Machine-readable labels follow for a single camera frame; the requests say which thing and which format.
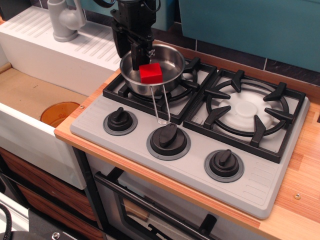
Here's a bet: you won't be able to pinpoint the grey toy stove top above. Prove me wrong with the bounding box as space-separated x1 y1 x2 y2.
70 93 295 219

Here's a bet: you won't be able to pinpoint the black burner grate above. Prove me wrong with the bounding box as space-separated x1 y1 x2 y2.
183 69 310 164
102 57 217 125

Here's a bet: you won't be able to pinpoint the middle black stove knob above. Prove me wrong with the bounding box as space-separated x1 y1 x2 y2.
146 123 191 161

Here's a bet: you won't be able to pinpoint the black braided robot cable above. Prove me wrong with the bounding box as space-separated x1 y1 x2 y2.
93 0 120 7

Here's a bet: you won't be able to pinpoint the black stove knob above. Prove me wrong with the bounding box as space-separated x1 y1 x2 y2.
146 123 191 161
103 107 138 136
204 149 245 183

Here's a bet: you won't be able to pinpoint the black braided foreground cable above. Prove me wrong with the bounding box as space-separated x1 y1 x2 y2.
0 202 13 240

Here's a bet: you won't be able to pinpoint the oven door with window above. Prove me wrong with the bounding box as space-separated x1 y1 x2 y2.
87 154 263 240

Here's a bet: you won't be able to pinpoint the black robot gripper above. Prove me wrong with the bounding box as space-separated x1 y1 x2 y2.
110 0 157 71

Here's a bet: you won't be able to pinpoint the black oven door handle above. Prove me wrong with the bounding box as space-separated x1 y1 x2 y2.
94 169 217 240

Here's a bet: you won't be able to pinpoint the wooden drawer fronts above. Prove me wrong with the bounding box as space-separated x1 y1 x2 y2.
0 148 106 240

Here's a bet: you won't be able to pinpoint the orange translucent plate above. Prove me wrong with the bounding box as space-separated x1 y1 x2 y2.
40 101 80 128

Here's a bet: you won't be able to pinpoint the red wooden cube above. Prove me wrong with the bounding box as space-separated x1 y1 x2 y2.
139 62 163 84

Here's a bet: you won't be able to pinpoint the white toy sink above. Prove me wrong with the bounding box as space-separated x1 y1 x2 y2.
0 6 120 190

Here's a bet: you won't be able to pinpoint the black left burner grate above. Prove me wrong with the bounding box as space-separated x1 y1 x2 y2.
102 57 217 125

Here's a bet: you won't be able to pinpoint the stainless steel pan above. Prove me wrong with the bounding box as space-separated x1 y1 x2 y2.
119 44 186 125

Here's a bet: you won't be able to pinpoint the right black stove knob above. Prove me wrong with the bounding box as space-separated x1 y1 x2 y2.
204 149 245 183

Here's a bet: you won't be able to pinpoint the left black stove knob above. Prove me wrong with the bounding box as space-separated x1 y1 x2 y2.
103 107 138 136

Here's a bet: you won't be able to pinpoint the black right burner grate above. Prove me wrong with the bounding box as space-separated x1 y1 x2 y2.
183 69 310 164

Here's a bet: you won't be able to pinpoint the grey toy faucet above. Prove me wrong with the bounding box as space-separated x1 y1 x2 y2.
47 0 86 43

